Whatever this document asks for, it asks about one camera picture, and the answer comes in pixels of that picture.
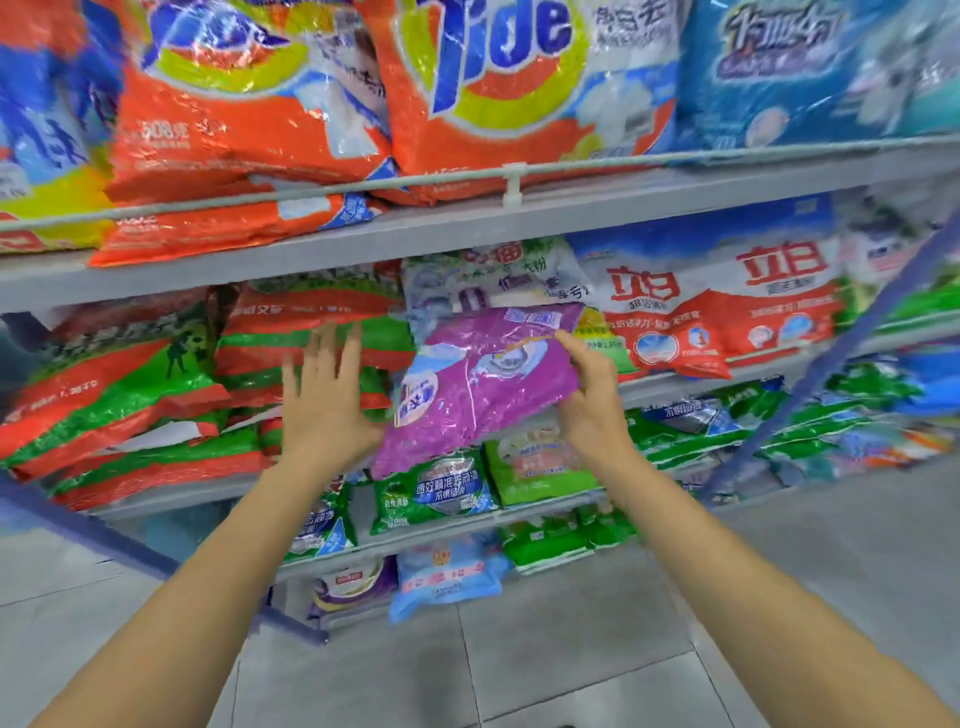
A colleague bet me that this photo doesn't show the white purple detergent bag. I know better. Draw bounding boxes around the white purple detergent bag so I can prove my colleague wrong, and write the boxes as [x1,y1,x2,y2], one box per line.
[309,556,400,614]

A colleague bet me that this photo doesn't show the orange yellow-swirl detergent bag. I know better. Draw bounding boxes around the orange yellow-swirl detergent bag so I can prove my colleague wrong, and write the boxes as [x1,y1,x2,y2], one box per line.
[359,0,685,205]
[104,0,397,205]

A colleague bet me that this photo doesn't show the orange blue detergent bag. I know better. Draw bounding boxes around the orange blue detergent bag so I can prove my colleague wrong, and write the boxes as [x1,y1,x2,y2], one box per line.
[0,0,127,254]
[88,191,389,269]

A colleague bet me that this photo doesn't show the blue white detergent bag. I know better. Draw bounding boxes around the blue white detergent bag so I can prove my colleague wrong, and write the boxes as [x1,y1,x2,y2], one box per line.
[669,0,960,157]

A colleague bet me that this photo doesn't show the person's right forearm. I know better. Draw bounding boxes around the person's right forearm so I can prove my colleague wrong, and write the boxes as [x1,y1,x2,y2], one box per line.
[598,442,960,728]

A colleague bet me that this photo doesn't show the red green detergent bag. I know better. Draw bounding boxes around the red green detergent bag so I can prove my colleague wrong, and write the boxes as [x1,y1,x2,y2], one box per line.
[0,288,273,513]
[213,273,419,459]

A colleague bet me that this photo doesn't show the green white-blue detergent bag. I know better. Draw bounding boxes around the green white-blue detergent bag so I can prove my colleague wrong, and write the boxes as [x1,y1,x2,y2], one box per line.
[399,238,640,376]

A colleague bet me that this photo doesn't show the person's left forearm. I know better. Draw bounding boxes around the person's left forearm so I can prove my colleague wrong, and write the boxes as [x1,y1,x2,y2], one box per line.
[29,448,363,728]

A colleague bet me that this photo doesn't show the person's left hand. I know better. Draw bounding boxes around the person's left hand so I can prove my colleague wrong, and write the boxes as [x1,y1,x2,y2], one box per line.
[279,323,389,472]

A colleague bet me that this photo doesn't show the person's right hand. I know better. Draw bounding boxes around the person's right hand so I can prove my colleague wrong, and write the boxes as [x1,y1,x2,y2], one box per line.
[553,329,640,468]

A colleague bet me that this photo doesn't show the green blue detergent bag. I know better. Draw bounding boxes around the green blue detergent bag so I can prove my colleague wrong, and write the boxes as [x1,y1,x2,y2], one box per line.
[369,448,502,537]
[283,479,359,565]

